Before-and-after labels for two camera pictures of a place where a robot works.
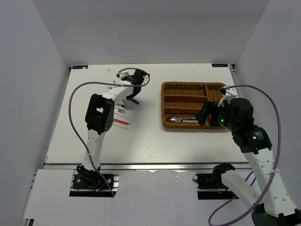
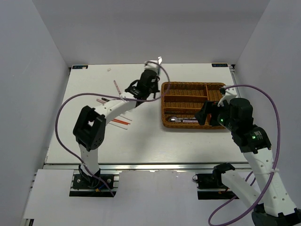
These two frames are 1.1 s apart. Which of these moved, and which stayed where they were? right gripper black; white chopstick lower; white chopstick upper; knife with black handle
Moved: knife with black handle
Stayed: white chopstick lower; white chopstick upper; right gripper black
